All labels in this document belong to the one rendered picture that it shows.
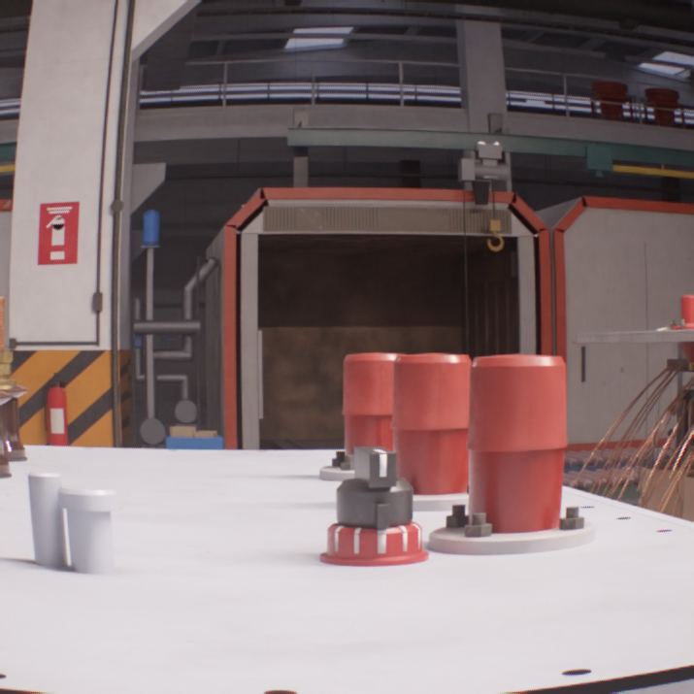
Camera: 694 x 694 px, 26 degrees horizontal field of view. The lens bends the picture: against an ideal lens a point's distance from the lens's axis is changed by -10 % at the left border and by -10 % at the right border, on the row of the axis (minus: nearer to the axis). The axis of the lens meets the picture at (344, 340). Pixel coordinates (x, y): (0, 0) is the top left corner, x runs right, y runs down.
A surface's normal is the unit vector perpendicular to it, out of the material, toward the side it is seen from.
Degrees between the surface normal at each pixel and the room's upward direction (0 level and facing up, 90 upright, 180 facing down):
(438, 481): 91
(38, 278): 90
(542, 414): 89
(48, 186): 90
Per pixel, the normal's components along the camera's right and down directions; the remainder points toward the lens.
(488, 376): -0.65, -0.02
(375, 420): -0.02, 0.00
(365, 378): -0.31, -0.02
